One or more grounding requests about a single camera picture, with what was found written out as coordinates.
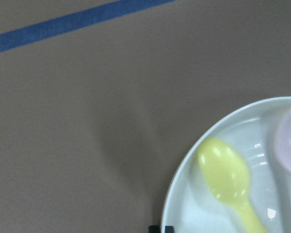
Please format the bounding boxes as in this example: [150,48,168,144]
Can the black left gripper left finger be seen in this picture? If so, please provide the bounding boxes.
[148,225,159,233]

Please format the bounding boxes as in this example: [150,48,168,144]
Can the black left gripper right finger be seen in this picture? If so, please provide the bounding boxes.
[164,226,175,233]

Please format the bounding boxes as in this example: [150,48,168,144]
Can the white plate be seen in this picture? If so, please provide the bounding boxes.
[161,97,291,233]

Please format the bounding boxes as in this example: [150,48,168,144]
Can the yellow plastic spoon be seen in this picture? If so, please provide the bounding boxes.
[197,138,267,233]

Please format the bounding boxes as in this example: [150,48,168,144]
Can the brown paper table cover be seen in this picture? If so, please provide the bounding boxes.
[0,0,291,233]

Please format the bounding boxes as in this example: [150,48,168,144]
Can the pink plastic spoon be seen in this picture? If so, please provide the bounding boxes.
[274,109,291,175]

